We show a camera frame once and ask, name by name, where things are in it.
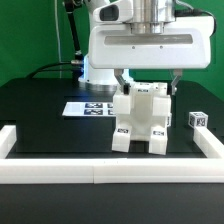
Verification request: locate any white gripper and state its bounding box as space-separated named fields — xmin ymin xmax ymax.
xmin=89 ymin=16 xmax=214 ymax=95

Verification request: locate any white U-shaped border fence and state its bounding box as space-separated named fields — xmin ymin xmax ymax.
xmin=0 ymin=125 xmax=224 ymax=184

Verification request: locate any white chair seat part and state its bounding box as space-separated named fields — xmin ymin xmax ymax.
xmin=130 ymin=87 xmax=153 ymax=141

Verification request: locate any white sheet with tags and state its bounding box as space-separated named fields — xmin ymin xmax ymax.
xmin=62 ymin=102 xmax=114 ymax=117

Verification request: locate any white chair backrest part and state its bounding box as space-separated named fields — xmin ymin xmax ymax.
xmin=113 ymin=82 xmax=171 ymax=128

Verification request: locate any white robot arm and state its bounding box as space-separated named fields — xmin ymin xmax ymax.
xmin=84 ymin=0 xmax=217 ymax=93

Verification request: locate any black cable on stand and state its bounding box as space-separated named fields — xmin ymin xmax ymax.
xmin=25 ymin=0 xmax=88 ymax=80

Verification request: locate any white tagged cube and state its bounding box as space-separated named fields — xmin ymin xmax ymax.
xmin=188 ymin=111 xmax=208 ymax=128

